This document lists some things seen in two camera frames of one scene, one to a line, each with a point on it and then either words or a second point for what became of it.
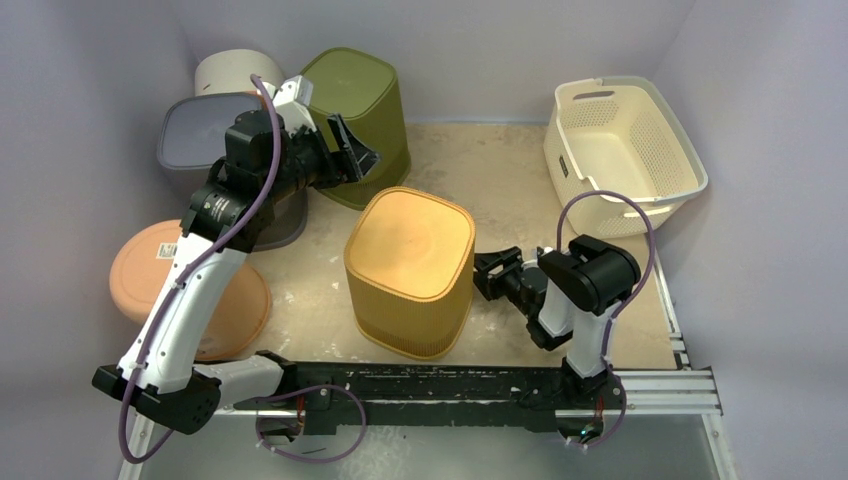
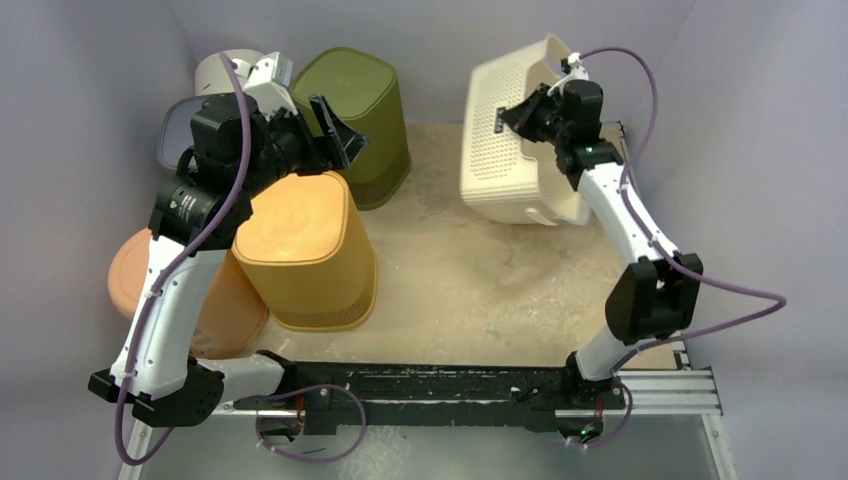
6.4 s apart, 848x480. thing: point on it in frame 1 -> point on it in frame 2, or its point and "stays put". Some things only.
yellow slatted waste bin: x=409 y=261 -> x=306 y=256
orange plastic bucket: x=140 y=265 stays put
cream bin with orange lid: x=231 y=70 stays put
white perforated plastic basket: x=620 y=134 -> x=504 y=176
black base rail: x=330 y=395 stays put
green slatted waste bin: x=361 y=85 stays put
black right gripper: x=502 y=276 -> x=530 y=115
